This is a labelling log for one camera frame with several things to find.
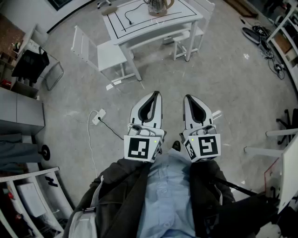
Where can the white drawer desk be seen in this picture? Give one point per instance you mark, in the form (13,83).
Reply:
(38,37)

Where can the white open shelf unit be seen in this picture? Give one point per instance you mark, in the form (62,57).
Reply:
(14,179)

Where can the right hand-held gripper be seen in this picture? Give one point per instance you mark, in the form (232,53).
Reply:
(207,146)

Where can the black bag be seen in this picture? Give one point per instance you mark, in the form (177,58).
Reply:
(244,213)

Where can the white panel furniture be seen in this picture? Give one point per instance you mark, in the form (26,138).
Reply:
(289,174)

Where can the red box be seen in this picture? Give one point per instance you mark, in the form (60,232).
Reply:
(6,83)

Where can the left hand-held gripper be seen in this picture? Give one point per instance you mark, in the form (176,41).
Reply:
(137,148)

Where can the gray cabinet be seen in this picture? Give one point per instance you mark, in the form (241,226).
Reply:
(21,109)

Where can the black jacket on chair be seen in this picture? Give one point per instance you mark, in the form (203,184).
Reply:
(30,65)

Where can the white power strip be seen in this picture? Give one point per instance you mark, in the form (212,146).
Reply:
(99,116)

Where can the white table with black lines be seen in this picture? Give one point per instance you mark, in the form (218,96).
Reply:
(139,28)

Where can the white office swivel chair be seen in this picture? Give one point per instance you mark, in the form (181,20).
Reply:
(103,2)

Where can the black round weight disc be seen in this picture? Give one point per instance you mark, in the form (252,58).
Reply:
(45,152)

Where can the metal tube frame chair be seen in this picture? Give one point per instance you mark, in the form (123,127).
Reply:
(56,76)

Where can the white shelving desk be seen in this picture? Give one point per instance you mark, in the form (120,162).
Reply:
(281,39)

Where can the white paper scrap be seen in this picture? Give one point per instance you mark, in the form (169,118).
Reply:
(217,114)
(109,86)

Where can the person's dark shoe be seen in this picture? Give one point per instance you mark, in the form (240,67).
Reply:
(176,146)

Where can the black office chair base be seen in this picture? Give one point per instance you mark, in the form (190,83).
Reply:
(287,125)

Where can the black oval case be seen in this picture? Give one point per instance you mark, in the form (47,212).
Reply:
(251,35)

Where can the open cubby shelf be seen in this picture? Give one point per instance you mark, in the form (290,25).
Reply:
(7,67)

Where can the gray fabric bundle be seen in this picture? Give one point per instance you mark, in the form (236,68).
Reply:
(18,151)

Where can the white slatted chair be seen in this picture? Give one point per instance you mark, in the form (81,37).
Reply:
(186,38)
(109,55)

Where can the person's torso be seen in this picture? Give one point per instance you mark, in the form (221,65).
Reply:
(167,197)

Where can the person's left forearm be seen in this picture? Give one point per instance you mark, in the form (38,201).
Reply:
(121,181)

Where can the white storage box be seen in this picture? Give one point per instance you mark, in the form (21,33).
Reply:
(31,200)

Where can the person's right forearm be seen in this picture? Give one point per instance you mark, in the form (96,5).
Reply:
(207,181)

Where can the wooden plank platform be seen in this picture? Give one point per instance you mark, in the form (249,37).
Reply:
(242,8)

